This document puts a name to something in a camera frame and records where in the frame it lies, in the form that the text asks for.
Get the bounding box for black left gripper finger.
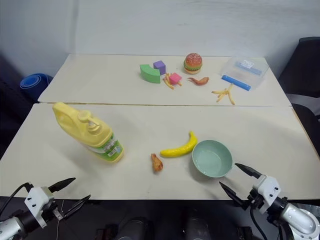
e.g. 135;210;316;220
62;194;92;219
47;177;77;194

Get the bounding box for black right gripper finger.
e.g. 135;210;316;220
234;162;261;180
219;181;250;210

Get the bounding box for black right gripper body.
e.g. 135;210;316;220
245;187;265;214

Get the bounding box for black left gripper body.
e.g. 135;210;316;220
47;190;65;221

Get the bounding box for light green bowl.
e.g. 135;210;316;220
191;139;234;179

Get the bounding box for yellow detergent bottle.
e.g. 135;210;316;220
51;101;125;165

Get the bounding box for dark rounded shape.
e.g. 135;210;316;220
184;216;214;240
116;216;151;240

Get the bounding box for yellow toy banana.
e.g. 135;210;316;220
159;130;199;159

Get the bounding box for fried chicken nugget toy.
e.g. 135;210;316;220
150;153;165;173

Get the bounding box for clear zip bag blue seal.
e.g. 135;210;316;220
220;56;271;92

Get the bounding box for toy chicken wing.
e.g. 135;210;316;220
187;76;210;86

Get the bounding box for blue rolled foam mat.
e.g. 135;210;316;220
19;72;54;97

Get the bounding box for pink foam cube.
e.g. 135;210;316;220
168;72;182;86

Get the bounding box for black office chair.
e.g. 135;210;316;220
277;36;320;161

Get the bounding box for toy hamburger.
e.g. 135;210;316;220
183;52;203;75

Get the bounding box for purple foam cube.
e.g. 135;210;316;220
152;60;167;76

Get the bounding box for green curved foam block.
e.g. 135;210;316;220
139;63;162;85

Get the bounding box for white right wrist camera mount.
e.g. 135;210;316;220
251;174;282;215

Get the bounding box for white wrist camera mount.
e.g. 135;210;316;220
23;185;56;229
251;174;282;215

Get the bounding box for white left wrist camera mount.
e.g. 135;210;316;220
23;185;56;229

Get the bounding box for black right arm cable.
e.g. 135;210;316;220
249;208;270;240

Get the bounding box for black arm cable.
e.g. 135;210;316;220
0;182;34;219
249;208;270;240

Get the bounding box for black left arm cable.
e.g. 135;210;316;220
0;182;34;219

